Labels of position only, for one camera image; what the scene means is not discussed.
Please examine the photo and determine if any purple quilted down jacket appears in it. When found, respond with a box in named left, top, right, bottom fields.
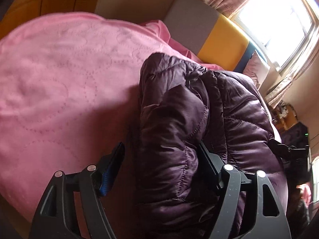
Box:
left=136, top=53, right=288, bottom=238

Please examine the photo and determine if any wooden desk with shelves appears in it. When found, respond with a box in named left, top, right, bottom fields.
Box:
left=270, top=100, right=298, bottom=133

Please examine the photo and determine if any white deer print pillow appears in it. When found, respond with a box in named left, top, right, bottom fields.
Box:
left=243, top=50, right=270, bottom=90

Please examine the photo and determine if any window with bright light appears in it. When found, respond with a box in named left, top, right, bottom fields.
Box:
left=232, top=0, right=318, bottom=72

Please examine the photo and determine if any pink quilted bedspread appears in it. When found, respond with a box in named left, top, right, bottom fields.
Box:
left=0, top=11, right=225, bottom=223

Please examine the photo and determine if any grey yellow blue headboard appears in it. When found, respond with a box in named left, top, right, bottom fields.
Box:
left=163, top=0, right=257, bottom=73

